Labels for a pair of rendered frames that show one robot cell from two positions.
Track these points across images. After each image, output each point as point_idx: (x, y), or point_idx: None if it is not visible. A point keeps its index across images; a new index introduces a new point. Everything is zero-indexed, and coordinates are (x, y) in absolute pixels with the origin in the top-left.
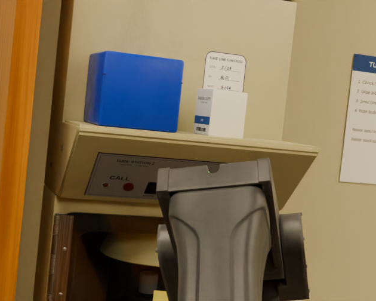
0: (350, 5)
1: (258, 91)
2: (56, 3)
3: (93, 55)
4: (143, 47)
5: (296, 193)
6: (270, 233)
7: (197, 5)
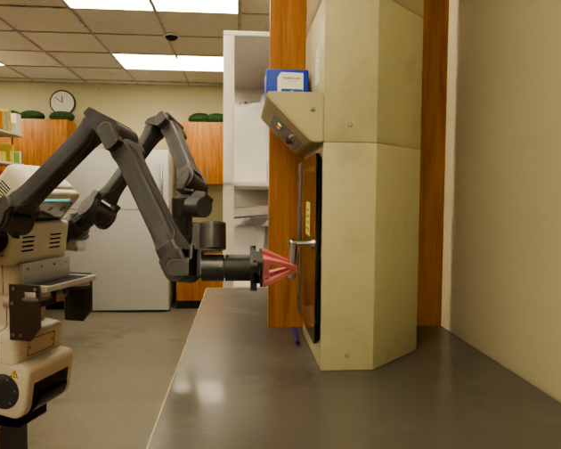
0: None
1: (321, 64)
2: (473, 38)
3: None
4: (310, 64)
5: None
6: (86, 126)
7: (314, 27)
